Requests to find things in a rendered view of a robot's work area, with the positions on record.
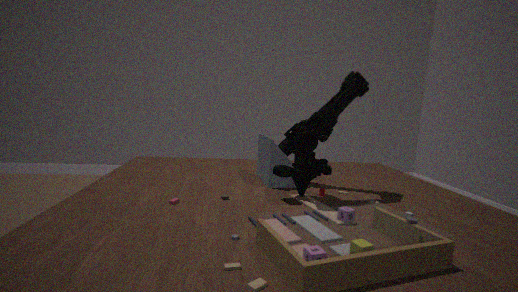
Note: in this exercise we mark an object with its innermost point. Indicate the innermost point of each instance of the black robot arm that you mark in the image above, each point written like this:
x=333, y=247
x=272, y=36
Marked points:
x=306, y=133

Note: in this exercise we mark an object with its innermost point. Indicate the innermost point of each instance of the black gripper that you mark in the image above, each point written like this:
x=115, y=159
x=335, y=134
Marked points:
x=300, y=178

